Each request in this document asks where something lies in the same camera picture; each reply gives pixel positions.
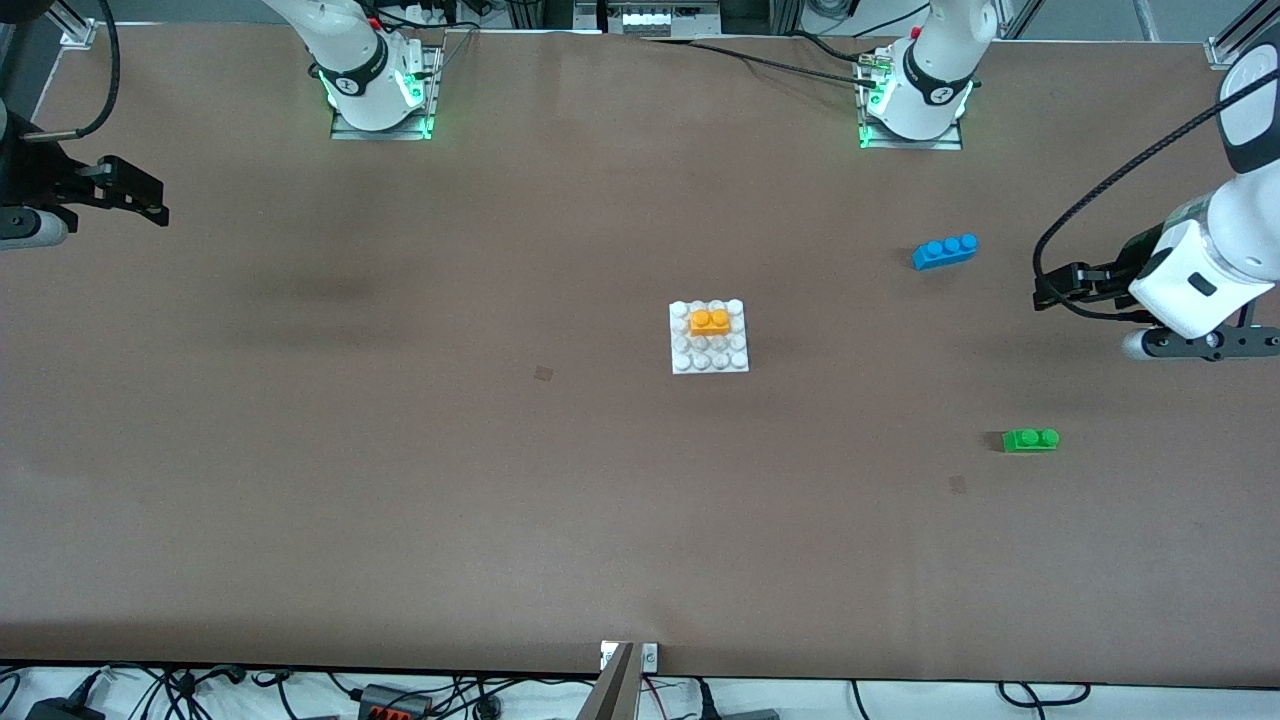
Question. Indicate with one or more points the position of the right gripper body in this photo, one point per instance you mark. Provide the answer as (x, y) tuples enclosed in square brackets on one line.
[(40, 178)]

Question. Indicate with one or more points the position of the yellow two-stud block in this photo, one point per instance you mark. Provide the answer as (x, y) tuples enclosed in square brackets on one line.
[(709, 322)]

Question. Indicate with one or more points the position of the white studded base plate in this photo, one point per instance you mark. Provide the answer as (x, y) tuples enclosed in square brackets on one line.
[(712, 355)]

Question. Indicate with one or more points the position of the blue three-stud block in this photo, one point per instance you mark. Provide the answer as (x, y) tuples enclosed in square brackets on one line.
[(944, 252)]

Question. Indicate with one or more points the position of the green two-stud block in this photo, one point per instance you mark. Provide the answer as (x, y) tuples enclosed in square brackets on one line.
[(1030, 440)]

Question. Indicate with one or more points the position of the silver socket strip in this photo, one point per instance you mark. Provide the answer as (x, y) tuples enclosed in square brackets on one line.
[(660, 18)]

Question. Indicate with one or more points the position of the black power adapter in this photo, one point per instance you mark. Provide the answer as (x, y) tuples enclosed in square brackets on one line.
[(62, 710)]

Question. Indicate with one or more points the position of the grey adapter with orange levers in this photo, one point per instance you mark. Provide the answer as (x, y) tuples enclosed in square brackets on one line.
[(395, 702)]

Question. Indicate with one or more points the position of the metal table edge bracket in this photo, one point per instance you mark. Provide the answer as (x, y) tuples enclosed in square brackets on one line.
[(618, 680)]

